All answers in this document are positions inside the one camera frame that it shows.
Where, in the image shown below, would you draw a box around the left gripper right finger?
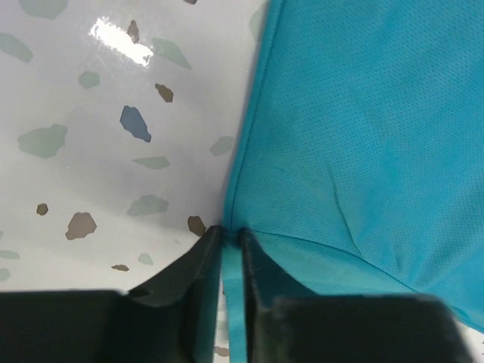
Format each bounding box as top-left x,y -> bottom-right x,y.
238,229 -> 473,363

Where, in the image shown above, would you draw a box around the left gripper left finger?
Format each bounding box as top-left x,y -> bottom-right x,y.
1,226 -> 222,362

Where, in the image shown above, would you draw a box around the teal t-shirt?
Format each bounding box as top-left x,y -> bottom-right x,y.
219,0 -> 484,363

